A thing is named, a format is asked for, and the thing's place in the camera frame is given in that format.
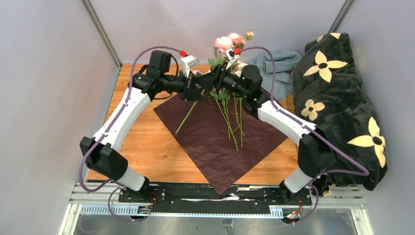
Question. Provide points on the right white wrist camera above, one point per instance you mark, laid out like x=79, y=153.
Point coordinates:
x=233, y=54

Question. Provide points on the dark red wrapping paper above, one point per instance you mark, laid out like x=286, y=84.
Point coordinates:
x=204, y=138

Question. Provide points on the blue towel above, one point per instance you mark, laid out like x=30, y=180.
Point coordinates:
x=284, y=61

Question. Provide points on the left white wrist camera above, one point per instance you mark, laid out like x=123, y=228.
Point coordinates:
x=187, y=62

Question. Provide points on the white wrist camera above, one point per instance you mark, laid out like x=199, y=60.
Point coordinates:
x=187, y=62
x=233, y=54

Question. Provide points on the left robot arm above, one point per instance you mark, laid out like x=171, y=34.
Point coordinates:
x=101, y=151

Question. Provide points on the black flower-pattern blanket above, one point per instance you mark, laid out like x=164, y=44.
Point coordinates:
x=328, y=90

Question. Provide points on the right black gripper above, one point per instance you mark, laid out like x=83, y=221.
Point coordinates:
x=215, y=78

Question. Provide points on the white rose stem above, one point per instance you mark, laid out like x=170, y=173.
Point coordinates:
x=238, y=102

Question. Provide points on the pink rose stem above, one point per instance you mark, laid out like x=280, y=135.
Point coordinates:
x=221, y=44

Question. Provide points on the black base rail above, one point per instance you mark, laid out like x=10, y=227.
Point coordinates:
x=203, y=199

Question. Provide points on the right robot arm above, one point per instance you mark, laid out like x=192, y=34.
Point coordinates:
x=314, y=155

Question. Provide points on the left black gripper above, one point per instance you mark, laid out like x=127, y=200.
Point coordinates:
x=191, y=91

